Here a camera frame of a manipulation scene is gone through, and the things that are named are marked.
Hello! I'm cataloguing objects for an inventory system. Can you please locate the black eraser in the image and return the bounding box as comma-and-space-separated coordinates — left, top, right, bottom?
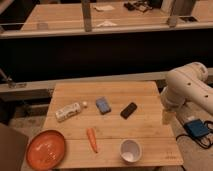
120, 102, 137, 119

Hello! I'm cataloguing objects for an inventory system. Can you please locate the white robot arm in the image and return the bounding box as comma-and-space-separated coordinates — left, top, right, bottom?
160, 62, 213, 125

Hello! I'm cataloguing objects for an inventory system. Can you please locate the blue sponge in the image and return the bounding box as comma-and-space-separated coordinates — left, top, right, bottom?
96, 97, 111, 114

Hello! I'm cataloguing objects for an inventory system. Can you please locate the orange carrot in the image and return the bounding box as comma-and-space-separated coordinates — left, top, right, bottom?
86, 128, 98, 153

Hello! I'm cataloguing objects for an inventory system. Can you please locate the white folded paper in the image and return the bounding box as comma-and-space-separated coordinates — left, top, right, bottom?
97, 20, 117, 27

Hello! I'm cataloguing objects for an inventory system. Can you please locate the white paper cup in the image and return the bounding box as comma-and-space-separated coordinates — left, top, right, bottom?
119, 139, 142, 163

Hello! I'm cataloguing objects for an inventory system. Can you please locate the white paper on far table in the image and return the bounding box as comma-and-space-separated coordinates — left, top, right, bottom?
93, 5, 115, 12

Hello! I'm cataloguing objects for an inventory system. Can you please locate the black device on far table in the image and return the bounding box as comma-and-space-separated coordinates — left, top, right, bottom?
123, 0, 152, 13

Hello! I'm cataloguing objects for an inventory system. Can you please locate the orange bowl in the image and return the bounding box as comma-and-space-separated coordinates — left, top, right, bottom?
26, 130, 66, 171

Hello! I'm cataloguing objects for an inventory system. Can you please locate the metal clamp at left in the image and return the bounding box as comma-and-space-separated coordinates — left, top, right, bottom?
0, 68, 26, 88

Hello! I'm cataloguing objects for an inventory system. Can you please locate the brown chair corner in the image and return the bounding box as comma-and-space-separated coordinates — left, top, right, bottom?
0, 123, 28, 171

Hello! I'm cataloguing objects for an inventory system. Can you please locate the metal post on far table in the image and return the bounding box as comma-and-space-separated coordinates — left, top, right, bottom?
81, 0, 92, 32

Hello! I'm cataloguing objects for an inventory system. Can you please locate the blue box with cables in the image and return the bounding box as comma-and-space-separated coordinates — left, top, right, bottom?
176, 119, 213, 149

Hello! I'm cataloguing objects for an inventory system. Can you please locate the metal post at right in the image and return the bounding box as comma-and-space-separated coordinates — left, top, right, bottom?
167, 0, 197, 28

